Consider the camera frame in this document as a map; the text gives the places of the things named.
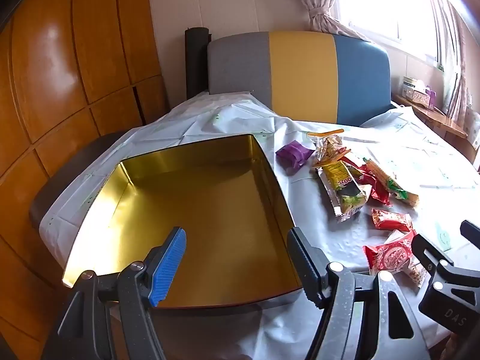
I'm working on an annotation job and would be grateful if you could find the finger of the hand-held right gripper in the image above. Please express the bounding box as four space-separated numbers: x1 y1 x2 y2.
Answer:
460 219 480 241
410 233 480 298

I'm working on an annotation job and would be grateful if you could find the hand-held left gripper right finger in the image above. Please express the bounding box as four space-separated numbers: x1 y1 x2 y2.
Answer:
286 227 432 360

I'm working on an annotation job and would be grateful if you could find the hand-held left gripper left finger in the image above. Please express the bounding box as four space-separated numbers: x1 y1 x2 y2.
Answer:
41 226 187 360

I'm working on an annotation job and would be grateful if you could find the red round-print snack packet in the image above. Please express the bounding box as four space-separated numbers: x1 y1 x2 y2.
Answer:
363 230 418 276

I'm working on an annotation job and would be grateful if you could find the small red white-ended snack packet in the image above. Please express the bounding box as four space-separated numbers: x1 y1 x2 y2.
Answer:
370 208 414 232

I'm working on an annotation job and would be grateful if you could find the gold tin box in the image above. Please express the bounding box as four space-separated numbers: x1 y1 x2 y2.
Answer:
62 134 304 310

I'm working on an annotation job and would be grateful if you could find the bright red snack packet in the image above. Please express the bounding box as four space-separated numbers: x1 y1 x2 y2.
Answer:
365 178 394 208

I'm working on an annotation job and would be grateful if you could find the long biscuit packet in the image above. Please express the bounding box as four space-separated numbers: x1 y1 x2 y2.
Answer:
363 157 420 208

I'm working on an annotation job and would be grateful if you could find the yellow green snack packet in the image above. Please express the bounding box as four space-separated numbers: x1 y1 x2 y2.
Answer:
317 159 373 223

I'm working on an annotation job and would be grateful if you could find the purple snack packet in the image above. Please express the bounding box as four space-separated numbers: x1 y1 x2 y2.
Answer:
275 140 315 175

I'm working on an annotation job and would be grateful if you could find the clear peanut packet orange strip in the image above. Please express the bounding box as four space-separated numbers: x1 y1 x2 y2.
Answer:
307 128 351 167

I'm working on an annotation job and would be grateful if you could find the white patterned pack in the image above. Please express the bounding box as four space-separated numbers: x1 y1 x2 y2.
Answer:
467 110 480 147

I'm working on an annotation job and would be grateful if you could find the wooden shelf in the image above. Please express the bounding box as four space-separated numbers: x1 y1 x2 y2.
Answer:
392 94 469 139

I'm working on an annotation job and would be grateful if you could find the tissue box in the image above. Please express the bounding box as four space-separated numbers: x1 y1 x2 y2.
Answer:
401 76 432 106

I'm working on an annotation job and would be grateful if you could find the white plastic tablecloth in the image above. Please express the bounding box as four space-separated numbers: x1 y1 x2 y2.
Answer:
39 90 480 360

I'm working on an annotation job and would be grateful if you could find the pale hanging curtain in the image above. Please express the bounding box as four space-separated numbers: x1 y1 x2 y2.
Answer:
427 0 469 121

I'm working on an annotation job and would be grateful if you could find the grey yellow blue chair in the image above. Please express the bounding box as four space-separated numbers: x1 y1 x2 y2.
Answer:
207 31 391 126

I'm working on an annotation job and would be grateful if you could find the black rolled mat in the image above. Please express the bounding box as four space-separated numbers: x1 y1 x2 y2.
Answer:
184 26 211 100

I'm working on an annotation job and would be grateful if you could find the wooden wardrobe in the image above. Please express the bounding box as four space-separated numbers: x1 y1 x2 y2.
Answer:
0 0 169 360

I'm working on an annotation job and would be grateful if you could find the window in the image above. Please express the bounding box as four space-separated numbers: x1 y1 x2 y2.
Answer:
337 0 451 64

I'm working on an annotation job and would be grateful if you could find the pale tied curtain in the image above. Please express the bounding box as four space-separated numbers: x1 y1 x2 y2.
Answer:
292 0 372 42

